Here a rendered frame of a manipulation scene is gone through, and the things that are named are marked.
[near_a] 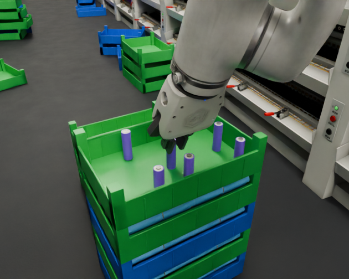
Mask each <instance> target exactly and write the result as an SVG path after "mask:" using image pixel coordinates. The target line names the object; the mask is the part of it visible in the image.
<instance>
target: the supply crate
mask: <svg viewBox="0 0 349 279"><path fill-rule="evenodd" d="M152 122H153V120H150V121H146V122H143V123H139V124H136V125H132V126H128V127H124V128H121V129H118V130H114V131H110V132H106V133H102V134H100V135H96V136H92V137H88V138H87V137H86V132H85V131H84V129H83V128H79V129H76V130H73V135H74V141H75V146H76V151H77V155H78V160H79V165H80V166H81V168H82V170H83V172H84V174H85V176H86V177H87V179H88V181H89V183H90V185H91V187H92V189H93V190H94V192H95V194H96V196H97V198H98V200H99V201H100V203H101V205H102V207H103V208H104V210H105V212H106V214H107V216H108V218H109V219H110V221H111V223H112V225H113V227H114V229H115V230H116V232H117V231H120V230H122V229H124V228H127V227H129V226H131V225H134V224H137V223H139V222H141V221H144V220H146V219H148V218H151V217H153V216H155V215H158V214H160V213H162V212H164V211H167V210H170V209H172V208H174V207H177V206H179V205H181V204H184V203H186V202H188V201H191V200H193V199H195V198H198V197H201V196H203V195H205V194H208V193H210V192H212V191H214V190H217V189H219V188H222V187H224V186H226V185H228V184H231V183H234V182H236V181H238V180H241V179H243V178H245V177H248V176H250V175H252V174H255V173H257V172H260V171H261V170H262V166H263V160H264V154H265V149H266V143H267V139H268V136H267V135H266V134H264V133H262V132H257V133H255V134H253V138H251V137H249V136H248V135H246V134H245V133H244V132H242V131H241V130H239V129H237V128H236V127H234V126H233V125H231V124H230V123H229V122H227V121H226V120H224V119H223V118H221V117H220V116H218V115H217V117H216V119H215V121H214V122H213V124H212V125H211V126H210V127H208V128H205V129H203V130H200V131H197V132H194V134H193V135H191V136H188V138H189V139H188V141H187V143H186V145H185V148H184V149H183V150H180V149H179V148H178V146H177V145H176V168H175V169H168V168H167V159H166V150H165V149H163V148H162V146H161V139H162V137H160V136H158V137H150V135H149V134H148V132H147V129H148V127H149V126H150V124H151V123H152ZM215 122H222V123H223V132H222V144H221V150H220V151H219V152H215V151H213V150H212V144H213V130H214V123H215ZM124 129H128V130H130V131H131V143H132V156H133V159H132V160H129V161H126V160H124V154H123V148H122V138H121V131H122V130H124ZM237 137H244V138H245V147H244V154H243V155H241V156H238V157H235V158H233V156H234V147H235V139H236V138H237ZM186 153H192V154H194V173H193V174H190V175H188V176H185V177H183V165H184V155H185V154H186ZM156 165H162V166H164V169H165V184H164V185H162V186H159V187H157V188H154V185H153V167H154V166H156Z"/></svg>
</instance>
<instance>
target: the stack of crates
mask: <svg viewBox="0 0 349 279"><path fill-rule="evenodd" d="M155 103H156V101H152V108H149V109H146V110H142V111H138V112H134V113H130V114H127V115H122V116H119V117H114V118H110V119H107V120H103V121H99V122H95V123H91V124H88V125H83V126H79V127H77V125H76V122H75V121H70V122H68V124H69V129H70V134H71V140H72V143H73V148H74V153H75V158H76V163H77V166H78V172H79V177H80V182H81V185H82V187H83V189H84V185H83V180H82V176H81V170H80V165H79V160H78V155H77V151H76V146H75V141H74V135H73V130H76V129H79V128H83V129H84V131H85V132H86V137H87V138H88V137H92V136H96V135H100V134H102V133H106V132H110V131H114V130H118V129H121V128H124V127H128V126H132V125H136V124H139V123H143V122H146V121H150V120H152V113H153V109H154V106H155ZM84 191H85V190H84Z"/></svg>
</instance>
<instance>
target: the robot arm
mask: <svg viewBox="0 0 349 279"><path fill-rule="evenodd" d="M268 1H269V0H188V1H187V5H186V9H185V12H184V16H183V20H182V24H181V28H180V30H179V35H178V38H177V43H176V46H175V49H174V53H173V57H172V61H171V64H170V69H171V71H172V73H171V74H169V75H168V77H167V78H166V80H165V82H164V84H163V85H162V88H161V90H160V92H159V94H158V97H157V100H156V103H155V106H154V109H153V113H152V120H153V122H152V123H151V124H150V126H149V127H148V129H147V132H148V134H149V135H150V137H158V136H160V137H162V139H161V146H162V148H163V149H165V150H166V152H167V153H168V154H171V153H172V151H173V149H174V146H175V144H176V145H177V146H178V148H179V149H180V150H183V149H184V148H185V145H186V143H187V141H188V139H189V138H188V136H191V135H193V134H194V132H197V131H200V130H203V129H205V128H208V127H210V126H211V125H212V124H213V122H214V121H215V119H216V117H217V115H218V112H219V110H220V108H221V105H222V102H223V99H224V96H225V91H226V87H227V85H228V83H229V80H230V78H231V77H232V74H233V73H234V70H235V68H241V69H244V70H246V71H249V72H251V73H253V74H255V75H258V76H260V77H263V78H265V79H268V80H271V81H274V82H289V81H292V80H294V79H295V78H296V77H298V76H299V75H301V73H302V72H303V71H304V70H305V68H306V67H307V66H308V65H309V64H310V62H311V61H312V59H313V58H314V56H315V55H316V54H317V52H318V51H319V50H320V49H321V47H322V46H323V44H324V43H325V41H326V40H327V39H328V37H329V36H330V34H331V33H332V31H333V30H334V28H335V26H336V24H337V23H338V21H339V19H340V17H341V15H342V12H343V10H344V7H345V5H346V2H347V0H299V2H298V4H297V6H296V7H295V8H294V9H292V10H291V11H284V10H281V9H279V8H276V7H274V6H272V5H270V4H269V2H268ZM175 139H176V140H175Z"/></svg>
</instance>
